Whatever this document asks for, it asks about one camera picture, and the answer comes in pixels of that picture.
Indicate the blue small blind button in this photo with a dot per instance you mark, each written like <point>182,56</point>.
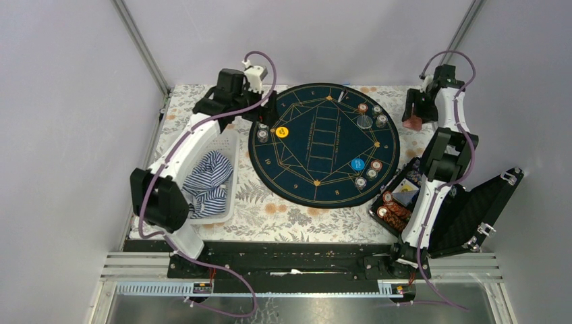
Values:
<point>357,164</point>

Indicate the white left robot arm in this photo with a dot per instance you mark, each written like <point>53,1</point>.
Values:
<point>157,191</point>

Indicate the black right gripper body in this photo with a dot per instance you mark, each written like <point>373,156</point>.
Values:
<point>422,106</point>

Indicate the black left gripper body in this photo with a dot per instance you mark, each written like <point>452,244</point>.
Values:
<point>255,111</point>

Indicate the red five chip stack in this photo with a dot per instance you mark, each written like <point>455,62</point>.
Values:
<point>376,165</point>

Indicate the clear dealer button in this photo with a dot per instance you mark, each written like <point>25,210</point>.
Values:
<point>364,122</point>

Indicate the red chip rows in case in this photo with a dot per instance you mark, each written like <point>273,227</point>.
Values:
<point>392,213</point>

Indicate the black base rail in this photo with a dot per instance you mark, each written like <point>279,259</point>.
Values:
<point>283,267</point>

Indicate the pink sponge block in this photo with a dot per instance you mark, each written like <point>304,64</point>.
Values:
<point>414,123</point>

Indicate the white plastic laundry basket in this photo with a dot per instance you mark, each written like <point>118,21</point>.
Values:
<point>227,144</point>

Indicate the black poker chip case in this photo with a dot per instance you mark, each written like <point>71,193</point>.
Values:
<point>465,218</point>

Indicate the playing card deck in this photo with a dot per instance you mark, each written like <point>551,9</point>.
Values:
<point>405,192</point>

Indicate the grey chip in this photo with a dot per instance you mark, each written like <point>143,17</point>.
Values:
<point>262,136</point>
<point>360,183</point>
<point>382,121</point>

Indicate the round dark poker mat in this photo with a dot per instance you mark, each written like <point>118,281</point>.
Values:
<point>311,167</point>

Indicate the blue white striped cloth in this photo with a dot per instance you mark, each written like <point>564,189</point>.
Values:
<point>205,187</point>

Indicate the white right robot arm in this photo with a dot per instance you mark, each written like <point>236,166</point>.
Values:
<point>446,159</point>

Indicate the yellow big blind button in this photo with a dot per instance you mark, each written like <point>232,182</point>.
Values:
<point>282,132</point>

